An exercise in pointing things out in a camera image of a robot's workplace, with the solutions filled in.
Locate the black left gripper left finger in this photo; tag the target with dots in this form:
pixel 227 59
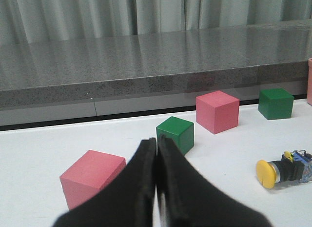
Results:
pixel 127 201

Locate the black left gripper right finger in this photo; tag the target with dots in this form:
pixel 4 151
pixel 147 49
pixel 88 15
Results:
pixel 187 199

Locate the yellow push button switch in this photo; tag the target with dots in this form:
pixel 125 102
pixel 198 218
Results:
pixel 293 166

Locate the pink wooden cube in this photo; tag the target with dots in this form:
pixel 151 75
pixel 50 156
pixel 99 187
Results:
pixel 90 174
pixel 217 111

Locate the green wooden cube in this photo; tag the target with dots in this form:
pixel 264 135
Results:
pixel 275 104
pixel 180 131

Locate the grey stone counter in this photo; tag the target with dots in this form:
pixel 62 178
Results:
pixel 173 62

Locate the pink plastic bin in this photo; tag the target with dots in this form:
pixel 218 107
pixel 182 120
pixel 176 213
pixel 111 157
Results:
pixel 309 86

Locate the grey curtain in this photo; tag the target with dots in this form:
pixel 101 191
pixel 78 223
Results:
pixel 48 20

